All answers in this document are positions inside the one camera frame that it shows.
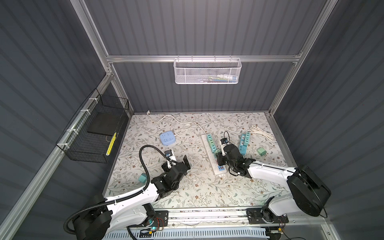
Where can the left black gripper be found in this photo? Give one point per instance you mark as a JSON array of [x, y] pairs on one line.
[[186, 165]]

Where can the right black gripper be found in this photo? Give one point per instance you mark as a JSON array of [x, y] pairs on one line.
[[219, 159]]

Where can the white multicolour power strip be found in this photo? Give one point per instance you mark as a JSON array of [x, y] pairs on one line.
[[218, 170]]

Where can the teal usb power strip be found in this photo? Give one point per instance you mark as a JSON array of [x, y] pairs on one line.
[[244, 142]]

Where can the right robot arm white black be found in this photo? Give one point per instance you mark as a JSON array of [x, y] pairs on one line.
[[307, 192]]

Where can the green charger lower left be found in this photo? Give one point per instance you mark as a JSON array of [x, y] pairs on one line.
[[261, 151]]

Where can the floral table mat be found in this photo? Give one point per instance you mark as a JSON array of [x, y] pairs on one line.
[[200, 187]]

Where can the blue square socket cube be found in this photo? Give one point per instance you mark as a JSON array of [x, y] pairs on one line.
[[167, 138]]

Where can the yellow marker pen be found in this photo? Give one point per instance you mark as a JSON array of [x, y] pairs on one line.
[[111, 145]]

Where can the black pad in basket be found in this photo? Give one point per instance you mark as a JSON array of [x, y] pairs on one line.
[[105, 124]]

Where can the pens in white basket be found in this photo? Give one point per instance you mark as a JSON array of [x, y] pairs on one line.
[[229, 79]]

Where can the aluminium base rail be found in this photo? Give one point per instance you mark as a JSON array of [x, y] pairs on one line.
[[97, 223]]

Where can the black wire basket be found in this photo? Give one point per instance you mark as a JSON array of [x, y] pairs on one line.
[[81, 146]]

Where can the white wire mesh basket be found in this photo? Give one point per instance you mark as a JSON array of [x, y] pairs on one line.
[[188, 71]]

